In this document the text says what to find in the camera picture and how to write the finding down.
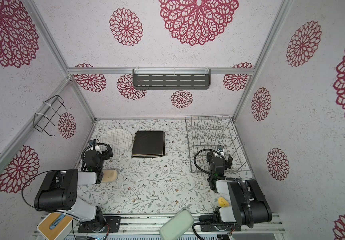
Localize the round plaid white plate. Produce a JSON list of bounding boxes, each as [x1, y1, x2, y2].
[[97, 128, 133, 156]]

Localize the dark round plate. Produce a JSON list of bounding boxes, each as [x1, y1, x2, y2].
[[131, 131, 165, 155]]

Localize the dark square plate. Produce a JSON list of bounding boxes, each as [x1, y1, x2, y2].
[[131, 154, 165, 159]]

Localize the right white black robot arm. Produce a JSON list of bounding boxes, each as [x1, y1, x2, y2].
[[193, 149, 273, 230]]

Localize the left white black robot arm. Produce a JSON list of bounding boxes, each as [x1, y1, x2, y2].
[[24, 143, 118, 233]]

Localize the beige oval sponge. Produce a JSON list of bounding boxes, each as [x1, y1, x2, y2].
[[101, 170, 118, 183]]

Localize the yellow rubber duck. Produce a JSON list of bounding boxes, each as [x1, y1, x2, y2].
[[218, 197, 230, 208]]

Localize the green rounded pad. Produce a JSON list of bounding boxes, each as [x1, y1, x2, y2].
[[159, 210, 194, 240]]

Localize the wooden top tissue box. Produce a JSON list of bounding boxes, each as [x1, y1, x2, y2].
[[36, 213, 73, 240]]

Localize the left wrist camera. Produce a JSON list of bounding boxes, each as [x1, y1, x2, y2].
[[88, 139, 99, 147]]

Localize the wire dish rack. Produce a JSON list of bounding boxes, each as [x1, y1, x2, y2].
[[185, 116, 252, 178]]

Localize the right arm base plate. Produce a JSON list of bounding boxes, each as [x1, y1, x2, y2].
[[199, 215, 242, 232]]

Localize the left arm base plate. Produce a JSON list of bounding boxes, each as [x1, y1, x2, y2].
[[77, 216, 121, 233]]

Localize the black wire wall basket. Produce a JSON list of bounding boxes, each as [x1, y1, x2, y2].
[[32, 95, 71, 137]]

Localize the grey wall shelf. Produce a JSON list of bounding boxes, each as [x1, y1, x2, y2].
[[132, 69, 211, 90]]

